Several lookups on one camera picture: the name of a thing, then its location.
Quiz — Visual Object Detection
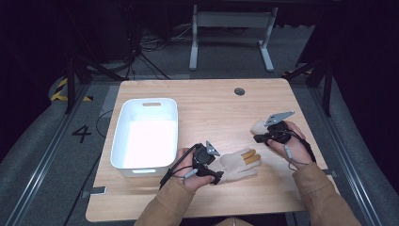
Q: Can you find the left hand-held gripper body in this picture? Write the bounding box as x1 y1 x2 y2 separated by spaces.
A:
191 139 221 172

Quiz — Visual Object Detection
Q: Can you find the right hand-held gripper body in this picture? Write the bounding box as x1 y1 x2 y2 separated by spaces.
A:
263 109 296 145

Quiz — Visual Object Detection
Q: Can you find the plain beige glove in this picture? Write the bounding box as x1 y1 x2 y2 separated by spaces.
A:
249 120 269 137

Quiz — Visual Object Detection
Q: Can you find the beige glove with orange fingertips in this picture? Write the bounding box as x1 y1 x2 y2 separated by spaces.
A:
209 148 263 185

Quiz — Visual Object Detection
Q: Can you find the white plastic bin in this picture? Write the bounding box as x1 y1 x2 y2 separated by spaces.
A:
109 97 179 178

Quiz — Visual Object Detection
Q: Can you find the person's right hand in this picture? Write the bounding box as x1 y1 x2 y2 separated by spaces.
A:
266 121 313 170

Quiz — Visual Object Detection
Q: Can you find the person's left hand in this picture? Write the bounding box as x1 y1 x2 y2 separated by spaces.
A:
173 147 216 193

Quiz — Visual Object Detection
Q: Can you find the black metal stand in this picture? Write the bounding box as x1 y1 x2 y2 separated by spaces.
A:
281 57 333 118
64 55 128 115

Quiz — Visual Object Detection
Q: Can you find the yellow black floor tape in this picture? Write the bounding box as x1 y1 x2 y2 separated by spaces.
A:
50 77 94 103

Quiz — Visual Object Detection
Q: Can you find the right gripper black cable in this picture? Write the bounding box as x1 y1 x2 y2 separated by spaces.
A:
282 129 318 172

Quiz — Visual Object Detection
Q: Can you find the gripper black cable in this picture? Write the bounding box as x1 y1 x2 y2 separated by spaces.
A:
158 144 200 191
282 129 318 172

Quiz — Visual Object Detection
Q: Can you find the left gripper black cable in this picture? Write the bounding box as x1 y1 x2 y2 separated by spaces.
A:
158 144 200 191

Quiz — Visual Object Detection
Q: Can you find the grey metal table frame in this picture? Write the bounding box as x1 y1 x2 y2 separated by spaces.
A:
188 4 279 73

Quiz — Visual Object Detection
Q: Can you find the black floor cable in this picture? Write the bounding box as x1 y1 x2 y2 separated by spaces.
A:
62 108 115 226

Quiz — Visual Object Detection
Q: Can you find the bundle of floor cables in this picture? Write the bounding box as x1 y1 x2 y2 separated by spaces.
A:
125 24 194 80

